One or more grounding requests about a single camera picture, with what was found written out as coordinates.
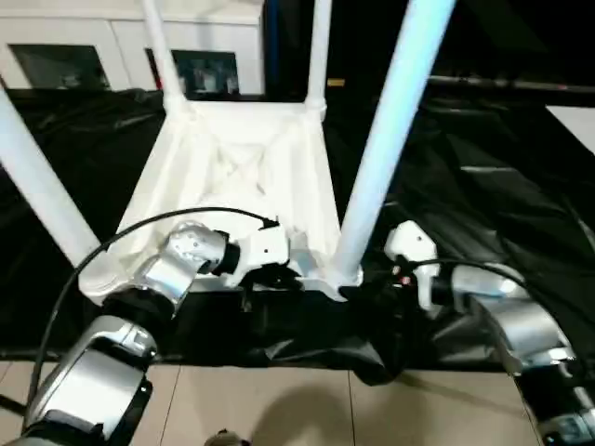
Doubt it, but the black work mat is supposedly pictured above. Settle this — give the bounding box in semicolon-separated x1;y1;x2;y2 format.
0;83;595;387

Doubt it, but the white flat board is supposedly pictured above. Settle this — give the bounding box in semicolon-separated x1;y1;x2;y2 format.
545;105;595;155

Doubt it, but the white glass-door cabinet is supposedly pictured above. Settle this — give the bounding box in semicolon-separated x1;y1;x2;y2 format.
0;0;267;98

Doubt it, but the black metal stand strut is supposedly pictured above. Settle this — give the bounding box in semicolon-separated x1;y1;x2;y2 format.
0;393;25;415

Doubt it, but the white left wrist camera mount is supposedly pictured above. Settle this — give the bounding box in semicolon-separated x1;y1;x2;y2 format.
224;221;293;288

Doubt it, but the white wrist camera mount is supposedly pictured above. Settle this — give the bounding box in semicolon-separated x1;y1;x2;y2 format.
224;221;293;288
383;219;440;311

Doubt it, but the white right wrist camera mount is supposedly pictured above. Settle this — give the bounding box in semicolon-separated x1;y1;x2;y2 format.
383;219;440;311

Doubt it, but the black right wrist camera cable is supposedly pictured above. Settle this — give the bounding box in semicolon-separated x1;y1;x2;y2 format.
403;258;595;327

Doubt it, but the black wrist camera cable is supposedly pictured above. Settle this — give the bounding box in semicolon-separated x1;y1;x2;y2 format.
403;258;595;327
24;205;281;411

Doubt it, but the black left wrist camera cable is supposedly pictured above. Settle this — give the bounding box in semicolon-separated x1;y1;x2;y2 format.
24;205;281;411

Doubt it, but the dark metal rail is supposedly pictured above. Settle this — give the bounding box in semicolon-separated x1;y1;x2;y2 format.
426;75;595;95

